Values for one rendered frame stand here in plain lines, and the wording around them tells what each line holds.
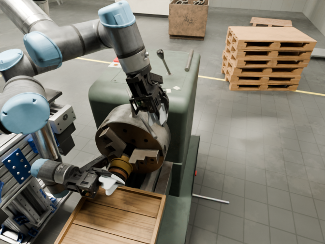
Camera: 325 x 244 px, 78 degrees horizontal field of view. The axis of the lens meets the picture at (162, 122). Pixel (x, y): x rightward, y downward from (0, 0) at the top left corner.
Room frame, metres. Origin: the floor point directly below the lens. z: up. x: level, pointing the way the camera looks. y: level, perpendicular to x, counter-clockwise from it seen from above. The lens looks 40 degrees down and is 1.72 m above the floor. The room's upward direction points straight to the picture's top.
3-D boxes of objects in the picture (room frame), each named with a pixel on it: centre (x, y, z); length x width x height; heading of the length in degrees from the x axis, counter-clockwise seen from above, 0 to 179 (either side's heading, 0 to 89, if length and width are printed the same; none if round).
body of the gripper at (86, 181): (0.44, 0.29, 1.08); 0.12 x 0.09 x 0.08; 76
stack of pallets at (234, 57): (3.29, -1.66, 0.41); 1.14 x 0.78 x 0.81; 89
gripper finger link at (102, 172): (0.44, 0.23, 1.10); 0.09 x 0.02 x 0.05; 76
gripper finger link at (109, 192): (0.41, 0.19, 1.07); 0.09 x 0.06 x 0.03; 76
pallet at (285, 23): (7.08, -3.52, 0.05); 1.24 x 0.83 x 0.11; 68
